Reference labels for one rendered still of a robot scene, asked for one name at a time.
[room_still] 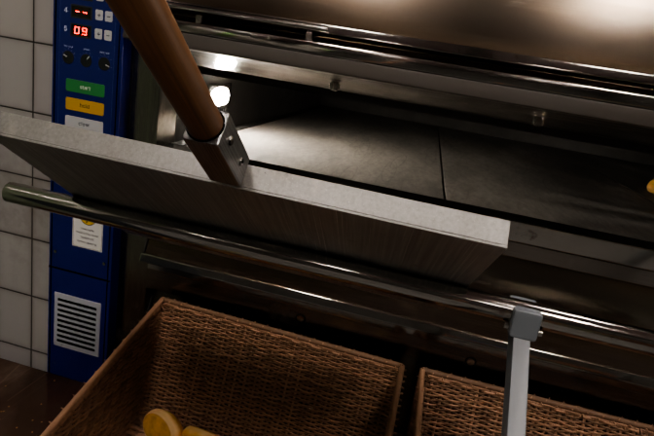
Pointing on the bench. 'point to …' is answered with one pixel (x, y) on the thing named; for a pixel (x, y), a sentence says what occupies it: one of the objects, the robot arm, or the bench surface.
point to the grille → (77, 324)
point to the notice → (87, 235)
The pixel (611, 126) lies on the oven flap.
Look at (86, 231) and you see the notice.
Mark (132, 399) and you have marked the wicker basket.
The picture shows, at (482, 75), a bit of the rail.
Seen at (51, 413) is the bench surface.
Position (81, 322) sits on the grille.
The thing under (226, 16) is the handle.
